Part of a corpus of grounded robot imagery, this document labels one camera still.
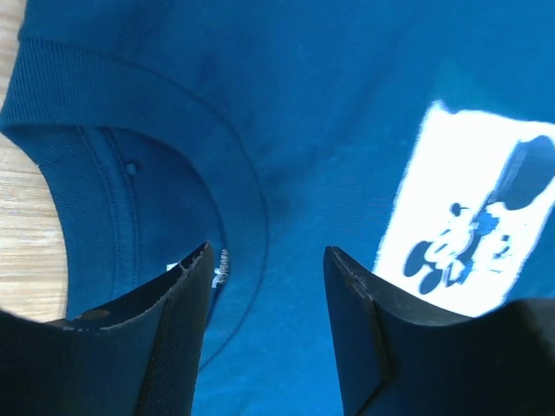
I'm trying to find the blue mickey t-shirt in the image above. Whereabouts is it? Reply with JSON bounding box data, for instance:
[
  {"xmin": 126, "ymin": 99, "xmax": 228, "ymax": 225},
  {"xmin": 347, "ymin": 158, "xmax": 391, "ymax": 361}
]
[{"xmin": 1, "ymin": 1, "xmax": 554, "ymax": 415}]

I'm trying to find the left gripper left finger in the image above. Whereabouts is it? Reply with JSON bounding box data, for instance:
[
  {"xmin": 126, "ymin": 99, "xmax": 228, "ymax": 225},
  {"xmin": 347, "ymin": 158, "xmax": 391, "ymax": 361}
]
[{"xmin": 1, "ymin": 244, "xmax": 214, "ymax": 415}]

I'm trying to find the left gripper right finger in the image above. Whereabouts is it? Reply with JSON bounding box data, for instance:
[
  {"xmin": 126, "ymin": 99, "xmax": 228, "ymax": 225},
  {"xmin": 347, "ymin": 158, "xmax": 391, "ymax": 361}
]
[{"xmin": 323, "ymin": 247, "xmax": 554, "ymax": 415}]

